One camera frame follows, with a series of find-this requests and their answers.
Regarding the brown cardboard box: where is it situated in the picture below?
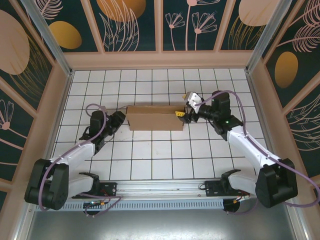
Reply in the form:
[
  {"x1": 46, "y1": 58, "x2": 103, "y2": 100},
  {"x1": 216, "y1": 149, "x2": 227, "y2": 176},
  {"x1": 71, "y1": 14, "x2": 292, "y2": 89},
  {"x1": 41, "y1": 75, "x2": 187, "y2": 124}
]
[{"x1": 119, "y1": 104, "x2": 186, "y2": 132}]

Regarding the grey metal sheet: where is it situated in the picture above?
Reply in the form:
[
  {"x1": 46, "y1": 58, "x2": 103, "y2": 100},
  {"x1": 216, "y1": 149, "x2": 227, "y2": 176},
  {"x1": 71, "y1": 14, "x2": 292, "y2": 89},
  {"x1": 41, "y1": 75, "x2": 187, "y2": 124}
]
[{"x1": 23, "y1": 209, "x2": 300, "y2": 240}]

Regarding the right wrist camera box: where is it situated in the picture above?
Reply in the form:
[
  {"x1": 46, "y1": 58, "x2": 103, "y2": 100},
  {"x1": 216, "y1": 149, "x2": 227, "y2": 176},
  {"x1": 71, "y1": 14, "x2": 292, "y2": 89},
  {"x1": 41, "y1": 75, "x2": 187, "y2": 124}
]
[{"x1": 186, "y1": 91, "x2": 205, "y2": 111}]

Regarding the aluminium table edge rail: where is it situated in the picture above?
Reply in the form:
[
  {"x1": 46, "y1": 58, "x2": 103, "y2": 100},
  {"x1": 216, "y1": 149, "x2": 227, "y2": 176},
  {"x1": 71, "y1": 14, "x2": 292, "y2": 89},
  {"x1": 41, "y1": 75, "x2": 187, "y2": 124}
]
[
  {"x1": 37, "y1": 71, "x2": 74, "y2": 181},
  {"x1": 246, "y1": 71, "x2": 285, "y2": 179}
]

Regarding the wall panel with flowers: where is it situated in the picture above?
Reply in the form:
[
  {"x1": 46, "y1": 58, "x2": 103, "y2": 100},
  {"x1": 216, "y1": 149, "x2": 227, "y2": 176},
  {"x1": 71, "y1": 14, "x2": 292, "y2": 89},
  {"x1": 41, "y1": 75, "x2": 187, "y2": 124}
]
[{"x1": 162, "y1": 0, "x2": 219, "y2": 52}]

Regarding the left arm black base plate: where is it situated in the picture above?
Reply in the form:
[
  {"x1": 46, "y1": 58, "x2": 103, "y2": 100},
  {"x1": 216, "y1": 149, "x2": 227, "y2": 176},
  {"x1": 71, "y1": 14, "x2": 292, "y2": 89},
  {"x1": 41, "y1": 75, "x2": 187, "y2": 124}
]
[{"x1": 71, "y1": 181, "x2": 118, "y2": 200}]

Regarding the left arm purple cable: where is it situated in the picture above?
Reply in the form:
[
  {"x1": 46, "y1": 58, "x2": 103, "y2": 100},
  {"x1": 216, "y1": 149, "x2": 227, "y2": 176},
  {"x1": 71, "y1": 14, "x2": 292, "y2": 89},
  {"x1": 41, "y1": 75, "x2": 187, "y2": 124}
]
[{"x1": 38, "y1": 103, "x2": 123, "y2": 218}]

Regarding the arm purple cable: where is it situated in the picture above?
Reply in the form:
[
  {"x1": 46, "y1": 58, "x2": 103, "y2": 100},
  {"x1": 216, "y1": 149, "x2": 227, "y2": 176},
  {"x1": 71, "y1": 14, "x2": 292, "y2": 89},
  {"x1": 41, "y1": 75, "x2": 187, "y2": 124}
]
[
  {"x1": 38, "y1": 103, "x2": 123, "y2": 218},
  {"x1": 193, "y1": 89, "x2": 320, "y2": 216}
]

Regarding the aluminium mounting rail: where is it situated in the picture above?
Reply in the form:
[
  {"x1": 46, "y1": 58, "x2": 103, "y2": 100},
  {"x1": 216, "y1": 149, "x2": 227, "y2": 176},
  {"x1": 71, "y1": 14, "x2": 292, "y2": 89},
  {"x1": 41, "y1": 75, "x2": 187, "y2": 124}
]
[{"x1": 23, "y1": 176, "x2": 298, "y2": 201}]

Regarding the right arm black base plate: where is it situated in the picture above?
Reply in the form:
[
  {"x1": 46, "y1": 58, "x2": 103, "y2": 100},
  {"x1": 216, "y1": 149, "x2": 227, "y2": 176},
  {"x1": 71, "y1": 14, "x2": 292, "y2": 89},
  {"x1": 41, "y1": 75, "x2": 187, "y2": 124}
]
[{"x1": 204, "y1": 180, "x2": 251, "y2": 198}]

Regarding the aluminium corner post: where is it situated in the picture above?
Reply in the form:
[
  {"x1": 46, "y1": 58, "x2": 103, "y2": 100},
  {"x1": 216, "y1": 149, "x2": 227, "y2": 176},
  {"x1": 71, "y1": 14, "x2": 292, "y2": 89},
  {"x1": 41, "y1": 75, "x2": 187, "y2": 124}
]
[
  {"x1": 244, "y1": 0, "x2": 300, "y2": 74},
  {"x1": 21, "y1": 0, "x2": 74, "y2": 77}
]

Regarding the slotted grey cable duct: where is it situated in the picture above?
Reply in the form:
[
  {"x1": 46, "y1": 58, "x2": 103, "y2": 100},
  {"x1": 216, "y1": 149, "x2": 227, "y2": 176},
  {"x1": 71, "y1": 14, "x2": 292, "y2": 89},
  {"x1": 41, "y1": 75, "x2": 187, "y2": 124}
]
[{"x1": 33, "y1": 199, "x2": 225, "y2": 212}]

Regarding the wall panel with single flower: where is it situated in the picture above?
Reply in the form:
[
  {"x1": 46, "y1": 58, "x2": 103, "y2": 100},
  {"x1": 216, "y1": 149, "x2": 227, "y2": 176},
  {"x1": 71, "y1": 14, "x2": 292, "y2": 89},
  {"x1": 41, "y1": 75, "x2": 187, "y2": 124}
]
[{"x1": 0, "y1": 74, "x2": 36, "y2": 183}]

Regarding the wall panel with fern leaves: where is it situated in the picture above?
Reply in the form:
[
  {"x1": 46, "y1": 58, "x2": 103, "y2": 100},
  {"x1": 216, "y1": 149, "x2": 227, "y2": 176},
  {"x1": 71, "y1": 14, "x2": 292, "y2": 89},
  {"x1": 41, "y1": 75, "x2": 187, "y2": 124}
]
[{"x1": 283, "y1": 87, "x2": 320, "y2": 180}]

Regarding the wall panel with pale circle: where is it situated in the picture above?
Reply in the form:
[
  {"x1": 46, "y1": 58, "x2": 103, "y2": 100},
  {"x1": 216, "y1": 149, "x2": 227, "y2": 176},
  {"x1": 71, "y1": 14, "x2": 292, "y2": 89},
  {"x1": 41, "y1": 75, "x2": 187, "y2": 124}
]
[{"x1": 219, "y1": 0, "x2": 278, "y2": 51}]

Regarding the wall panel oval and fern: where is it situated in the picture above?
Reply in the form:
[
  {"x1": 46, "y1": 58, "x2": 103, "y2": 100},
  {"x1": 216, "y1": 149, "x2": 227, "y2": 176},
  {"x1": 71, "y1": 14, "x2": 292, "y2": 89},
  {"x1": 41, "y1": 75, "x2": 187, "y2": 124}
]
[{"x1": 261, "y1": 0, "x2": 320, "y2": 110}]

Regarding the wall panel with orange oval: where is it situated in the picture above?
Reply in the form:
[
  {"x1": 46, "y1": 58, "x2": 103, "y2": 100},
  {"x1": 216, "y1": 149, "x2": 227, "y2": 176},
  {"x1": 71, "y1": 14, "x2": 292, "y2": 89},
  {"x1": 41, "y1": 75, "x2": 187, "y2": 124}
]
[{"x1": 46, "y1": 0, "x2": 104, "y2": 53}]

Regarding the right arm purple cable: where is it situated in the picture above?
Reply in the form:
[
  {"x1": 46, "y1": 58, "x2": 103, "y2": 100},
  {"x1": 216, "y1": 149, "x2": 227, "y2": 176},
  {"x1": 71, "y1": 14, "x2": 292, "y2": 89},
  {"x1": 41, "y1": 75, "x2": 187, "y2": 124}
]
[{"x1": 193, "y1": 89, "x2": 320, "y2": 216}]

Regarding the wall panel with large circle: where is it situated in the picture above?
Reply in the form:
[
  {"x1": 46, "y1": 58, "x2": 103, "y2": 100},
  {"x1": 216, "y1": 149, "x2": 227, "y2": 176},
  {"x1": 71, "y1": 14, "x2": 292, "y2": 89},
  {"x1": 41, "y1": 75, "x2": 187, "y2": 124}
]
[{"x1": 0, "y1": 0, "x2": 56, "y2": 113}]

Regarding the aluminium frame bar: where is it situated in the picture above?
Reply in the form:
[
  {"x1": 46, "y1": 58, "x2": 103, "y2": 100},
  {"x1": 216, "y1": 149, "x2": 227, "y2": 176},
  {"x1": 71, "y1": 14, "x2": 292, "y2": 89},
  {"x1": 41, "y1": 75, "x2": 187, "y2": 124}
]
[
  {"x1": 9, "y1": 199, "x2": 35, "y2": 240},
  {"x1": 287, "y1": 191, "x2": 313, "y2": 240}
]

